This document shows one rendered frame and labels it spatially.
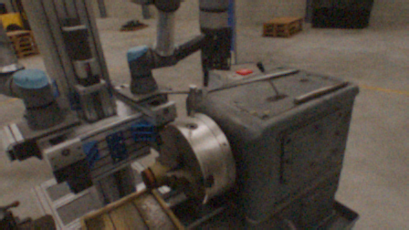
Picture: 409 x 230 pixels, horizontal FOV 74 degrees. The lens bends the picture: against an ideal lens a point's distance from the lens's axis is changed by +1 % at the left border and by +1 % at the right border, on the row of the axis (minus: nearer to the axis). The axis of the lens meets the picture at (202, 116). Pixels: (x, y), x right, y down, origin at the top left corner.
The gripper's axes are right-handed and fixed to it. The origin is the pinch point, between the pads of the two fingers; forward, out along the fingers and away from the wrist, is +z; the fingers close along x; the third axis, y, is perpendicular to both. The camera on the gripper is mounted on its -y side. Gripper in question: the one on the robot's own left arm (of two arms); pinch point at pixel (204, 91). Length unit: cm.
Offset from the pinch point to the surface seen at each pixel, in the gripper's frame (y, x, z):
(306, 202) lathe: 45, -2, 54
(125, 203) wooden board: -31, -1, 51
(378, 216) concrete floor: 135, 40, 133
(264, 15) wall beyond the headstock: 332, 1066, 258
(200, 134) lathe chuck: -1.1, -4.0, 13.9
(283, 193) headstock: 32, -6, 43
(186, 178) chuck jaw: -5.9, -13.2, 24.4
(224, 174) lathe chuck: 6.4, -11.9, 24.7
